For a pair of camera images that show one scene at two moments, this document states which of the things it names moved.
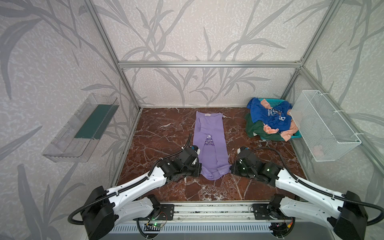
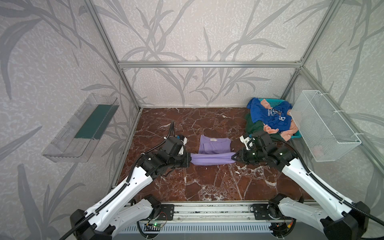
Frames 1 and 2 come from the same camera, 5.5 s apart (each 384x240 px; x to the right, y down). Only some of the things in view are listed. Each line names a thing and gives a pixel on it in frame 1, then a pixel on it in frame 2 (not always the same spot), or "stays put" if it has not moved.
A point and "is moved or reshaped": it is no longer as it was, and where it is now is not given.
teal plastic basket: (274, 102) stays put
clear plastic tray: (76, 142) stays put
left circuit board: (153, 227) stays put
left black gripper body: (195, 167) -> (185, 159)
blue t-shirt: (278, 117) stays put
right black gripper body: (237, 167) -> (243, 155)
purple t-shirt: (210, 142) is moved or reshaped
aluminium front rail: (203, 212) stays put
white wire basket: (325, 132) stays put
